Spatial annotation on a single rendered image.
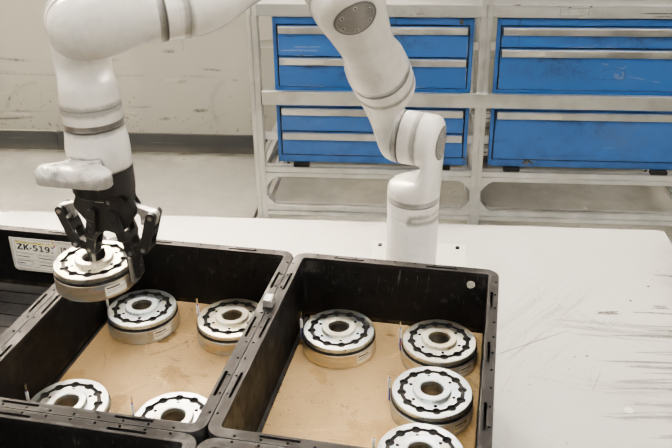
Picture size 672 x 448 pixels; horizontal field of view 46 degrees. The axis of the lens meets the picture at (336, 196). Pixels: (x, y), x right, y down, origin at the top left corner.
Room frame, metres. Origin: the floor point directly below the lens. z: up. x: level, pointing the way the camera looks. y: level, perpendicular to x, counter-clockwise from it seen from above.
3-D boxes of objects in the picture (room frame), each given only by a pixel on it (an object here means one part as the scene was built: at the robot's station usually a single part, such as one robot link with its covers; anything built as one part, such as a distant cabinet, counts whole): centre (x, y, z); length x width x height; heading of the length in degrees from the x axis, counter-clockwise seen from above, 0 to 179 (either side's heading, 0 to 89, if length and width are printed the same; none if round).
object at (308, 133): (2.80, -0.14, 0.60); 0.72 x 0.03 x 0.56; 84
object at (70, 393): (0.78, 0.34, 0.86); 0.05 x 0.05 x 0.01
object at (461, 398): (0.80, -0.12, 0.86); 0.10 x 0.10 x 0.01
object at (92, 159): (0.86, 0.29, 1.17); 0.11 x 0.09 x 0.06; 167
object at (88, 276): (0.89, 0.31, 1.01); 0.10 x 0.10 x 0.01
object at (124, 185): (0.88, 0.28, 1.10); 0.08 x 0.08 x 0.09
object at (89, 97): (0.89, 0.29, 1.27); 0.09 x 0.07 x 0.15; 22
